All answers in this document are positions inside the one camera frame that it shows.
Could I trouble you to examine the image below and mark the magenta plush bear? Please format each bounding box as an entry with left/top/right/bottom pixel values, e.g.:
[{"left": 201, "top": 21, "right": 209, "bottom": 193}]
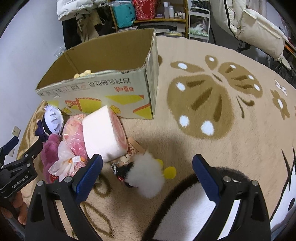
[{"left": 41, "top": 133, "right": 60, "bottom": 183}]

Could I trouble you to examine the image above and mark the white-haired blindfolded plush doll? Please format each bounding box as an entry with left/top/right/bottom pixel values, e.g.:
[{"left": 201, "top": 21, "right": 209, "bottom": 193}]
[{"left": 35, "top": 104, "right": 64, "bottom": 143}]

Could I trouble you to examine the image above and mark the pink plush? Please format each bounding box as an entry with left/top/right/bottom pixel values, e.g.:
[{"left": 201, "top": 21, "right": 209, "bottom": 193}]
[{"left": 48, "top": 113, "right": 88, "bottom": 182}]

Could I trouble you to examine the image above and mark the yellow plush toy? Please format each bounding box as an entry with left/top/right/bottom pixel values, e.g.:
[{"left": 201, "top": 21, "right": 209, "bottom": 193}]
[{"left": 73, "top": 70, "right": 92, "bottom": 79}]

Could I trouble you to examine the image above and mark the person's left hand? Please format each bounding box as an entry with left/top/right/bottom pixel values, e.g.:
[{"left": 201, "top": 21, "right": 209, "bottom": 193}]
[{"left": 1, "top": 191, "right": 28, "bottom": 225}]

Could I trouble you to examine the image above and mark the small cartoon card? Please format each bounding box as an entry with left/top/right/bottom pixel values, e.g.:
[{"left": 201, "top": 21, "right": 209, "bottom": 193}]
[{"left": 111, "top": 137, "right": 145, "bottom": 167}]

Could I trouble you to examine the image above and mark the beige patterned blanket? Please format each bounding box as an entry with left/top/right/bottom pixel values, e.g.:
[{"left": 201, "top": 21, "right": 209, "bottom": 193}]
[{"left": 16, "top": 36, "right": 296, "bottom": 241}]

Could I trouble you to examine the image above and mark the open cardboard box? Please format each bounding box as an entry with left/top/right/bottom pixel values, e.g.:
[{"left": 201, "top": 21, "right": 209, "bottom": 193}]
[{"left": 36, "top": 29, "right": 159, "bottom": 120}]

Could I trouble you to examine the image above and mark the beige hanging coat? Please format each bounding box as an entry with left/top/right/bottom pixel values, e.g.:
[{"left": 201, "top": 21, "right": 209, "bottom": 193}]
[{"left": 76, "top": 10, "right": 105, "bottom": 42}]

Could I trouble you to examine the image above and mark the white puffer jacket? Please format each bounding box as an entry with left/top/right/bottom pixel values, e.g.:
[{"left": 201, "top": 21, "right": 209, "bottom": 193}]
[{"left": 56, "top": 0, "right": 107, "bottom": 21}]

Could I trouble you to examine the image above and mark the teal storage bag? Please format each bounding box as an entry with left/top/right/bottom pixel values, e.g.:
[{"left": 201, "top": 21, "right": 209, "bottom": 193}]
[{"left": 110, "top": 1, "right": 136, "bottom": 29}]

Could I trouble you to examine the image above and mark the red patterned bag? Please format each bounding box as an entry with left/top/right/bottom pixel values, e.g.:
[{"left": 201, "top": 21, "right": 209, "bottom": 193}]
[{"left": 132, "top": 0, "right": 158, "bottom": 21}]

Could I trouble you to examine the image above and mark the wooden shelf unit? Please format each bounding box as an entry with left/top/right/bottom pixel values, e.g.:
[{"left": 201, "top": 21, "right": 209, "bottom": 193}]
[{"left": 107, "top": 1, "right": 189, "bottom": 38}]

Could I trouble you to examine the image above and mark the white padded recliner chair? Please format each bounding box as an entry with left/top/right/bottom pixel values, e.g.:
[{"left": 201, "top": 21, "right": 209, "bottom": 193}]
[{"left": 210, "top": 1, "right": 291, "bottom": 70}]

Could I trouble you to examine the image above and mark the white metal cart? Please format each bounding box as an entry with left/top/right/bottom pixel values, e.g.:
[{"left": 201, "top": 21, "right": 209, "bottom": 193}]
[{"left": 188, "top": 6, "right": 211, "bottom": 43}]

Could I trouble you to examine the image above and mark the lower wall socket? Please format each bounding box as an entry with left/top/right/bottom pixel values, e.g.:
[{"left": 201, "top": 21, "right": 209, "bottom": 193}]
[{"left": 8, "top": 149, "right": 15, "bottom": 157}]

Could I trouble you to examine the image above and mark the wall socket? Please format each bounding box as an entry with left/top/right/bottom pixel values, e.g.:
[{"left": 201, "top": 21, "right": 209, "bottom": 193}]
[
  {"left": 11, "top": 126, "right": 21, "bottom": 137},
  {"left": 8, "top": 149, "right": 15, "bottom": 157}
]

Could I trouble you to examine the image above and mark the upper wall socket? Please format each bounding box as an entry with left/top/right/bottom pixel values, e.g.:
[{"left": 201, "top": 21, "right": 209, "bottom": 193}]
[{"left": 11, "top": 126, "right": 21, "bottom": 137}]

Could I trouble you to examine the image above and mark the white fluffy keychain plush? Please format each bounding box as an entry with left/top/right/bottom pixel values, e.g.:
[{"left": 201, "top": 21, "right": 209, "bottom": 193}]
[{"left": 111, "top": 151, "right": 177, "bottom": 198}]

